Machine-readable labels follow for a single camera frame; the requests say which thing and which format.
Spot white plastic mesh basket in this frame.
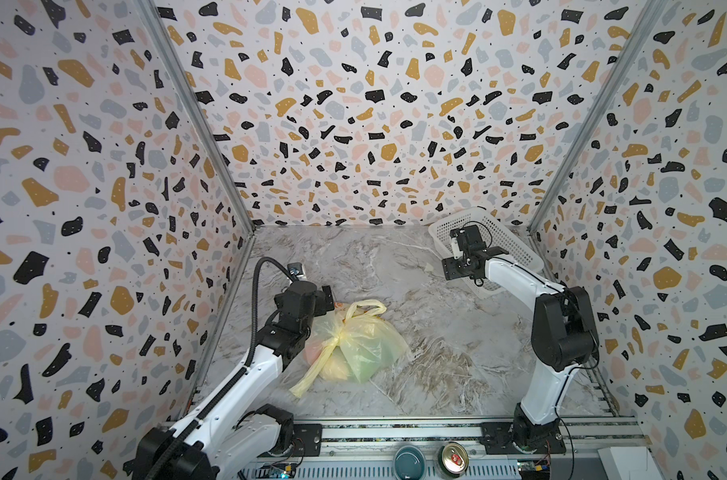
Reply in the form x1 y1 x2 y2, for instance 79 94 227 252
429 207 545 299

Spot yellow plastic bag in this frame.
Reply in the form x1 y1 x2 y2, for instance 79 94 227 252
289 299 411 398

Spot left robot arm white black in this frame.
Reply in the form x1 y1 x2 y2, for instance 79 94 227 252
131 280 334 479

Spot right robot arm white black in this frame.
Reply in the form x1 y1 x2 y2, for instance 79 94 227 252
441 225 599 453

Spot left green circuit board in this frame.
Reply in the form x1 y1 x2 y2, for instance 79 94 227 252
253 462 297 479

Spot green circuit board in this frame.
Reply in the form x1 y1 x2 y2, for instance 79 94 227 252
517 461 551 480
253 462 297 479

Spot teal round cup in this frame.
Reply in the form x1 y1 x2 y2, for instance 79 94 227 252
393 445 427 480

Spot metal drink can top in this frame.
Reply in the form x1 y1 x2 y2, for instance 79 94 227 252
437 442 469 479

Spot right green circuit board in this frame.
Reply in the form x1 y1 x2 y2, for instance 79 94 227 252
517 461 551 480

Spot white box corner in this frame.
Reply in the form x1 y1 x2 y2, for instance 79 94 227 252
597 447 663 480

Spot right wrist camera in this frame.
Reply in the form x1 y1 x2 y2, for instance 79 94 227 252
451 237 463 259

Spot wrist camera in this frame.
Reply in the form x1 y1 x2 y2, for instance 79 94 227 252
451 237 463 259
286 262 307 281

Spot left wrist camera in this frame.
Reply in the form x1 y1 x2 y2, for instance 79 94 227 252
286 262 307 281

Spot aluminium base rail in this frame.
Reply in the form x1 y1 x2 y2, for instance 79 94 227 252
234 417 648 479

